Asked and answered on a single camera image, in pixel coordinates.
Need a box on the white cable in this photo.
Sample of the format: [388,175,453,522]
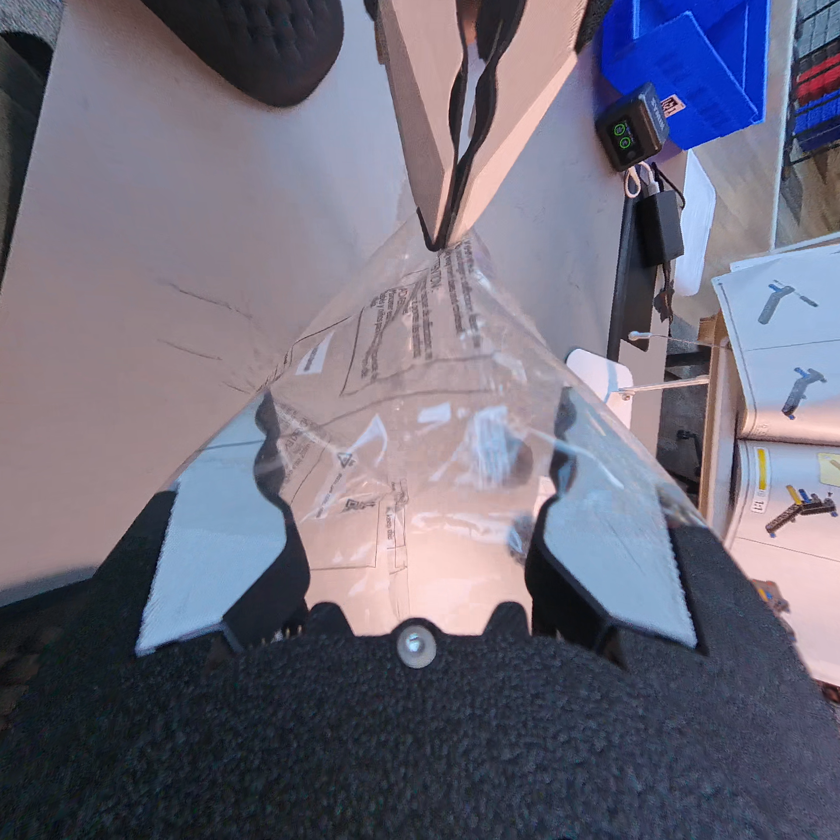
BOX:
[621,163,661,200]

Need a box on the blue storage bin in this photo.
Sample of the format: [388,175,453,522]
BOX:
[599,0,773,149]

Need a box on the black power adapter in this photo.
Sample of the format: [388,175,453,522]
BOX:
[636,191,686,266]

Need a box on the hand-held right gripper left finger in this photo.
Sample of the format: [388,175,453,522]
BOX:
[136,392,313,656]

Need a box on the instruction booklet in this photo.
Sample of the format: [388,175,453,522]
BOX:
[713,234,840,686]

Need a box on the black device green display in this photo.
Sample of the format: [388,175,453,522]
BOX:
[594,83,672,173]

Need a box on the large clear plastic bag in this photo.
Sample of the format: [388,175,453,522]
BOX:
[155,221,686,620]

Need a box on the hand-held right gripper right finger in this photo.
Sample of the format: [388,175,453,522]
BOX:
[524,390,700,648]

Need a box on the white stand base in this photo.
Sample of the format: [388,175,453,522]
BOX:
[565,326,720,431]

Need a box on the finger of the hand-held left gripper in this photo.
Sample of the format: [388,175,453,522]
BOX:
[445,0,589,245]
[377,0,468,252]

